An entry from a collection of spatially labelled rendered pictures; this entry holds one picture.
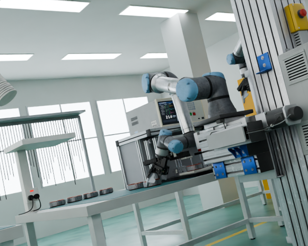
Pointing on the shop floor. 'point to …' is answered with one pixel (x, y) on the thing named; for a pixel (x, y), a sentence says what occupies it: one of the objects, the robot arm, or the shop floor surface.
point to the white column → (188, 43)
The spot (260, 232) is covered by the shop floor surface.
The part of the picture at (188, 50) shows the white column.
